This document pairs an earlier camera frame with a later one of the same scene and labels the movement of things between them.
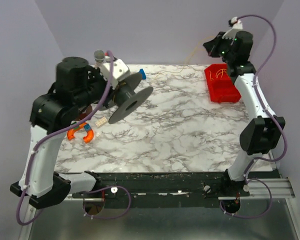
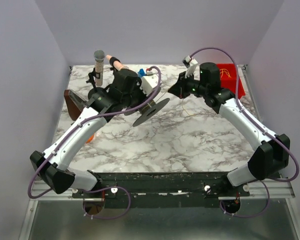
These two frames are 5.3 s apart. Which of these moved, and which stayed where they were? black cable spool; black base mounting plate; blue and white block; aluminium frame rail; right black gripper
Moved: black cable spool; right black gripper
Stayed: aluminium frame rail; black base mounting plate; blue and white block
